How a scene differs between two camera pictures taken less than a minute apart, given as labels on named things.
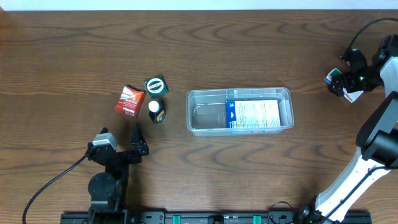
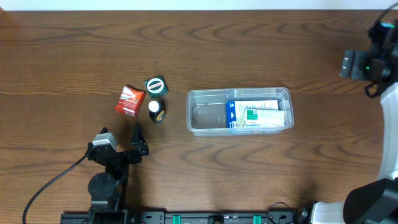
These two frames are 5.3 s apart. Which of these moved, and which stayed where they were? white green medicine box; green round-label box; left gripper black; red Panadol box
Moved: white green medicine box
Stayed: green round-label box; left gripper black; red Panadol box
